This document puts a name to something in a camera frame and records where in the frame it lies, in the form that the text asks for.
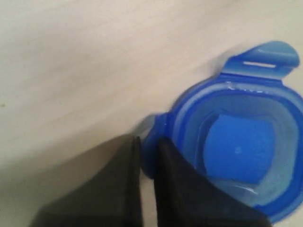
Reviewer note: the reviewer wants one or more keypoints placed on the blue container lid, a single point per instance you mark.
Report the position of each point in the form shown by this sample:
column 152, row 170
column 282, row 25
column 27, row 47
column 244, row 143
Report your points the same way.
column 242, row 129

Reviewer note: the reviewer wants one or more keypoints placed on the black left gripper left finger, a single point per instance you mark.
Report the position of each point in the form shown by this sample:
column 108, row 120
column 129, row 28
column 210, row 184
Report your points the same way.
column 109, row 199

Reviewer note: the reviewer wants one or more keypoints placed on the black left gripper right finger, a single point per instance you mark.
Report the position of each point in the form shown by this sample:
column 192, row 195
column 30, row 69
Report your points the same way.
column 184, row 198

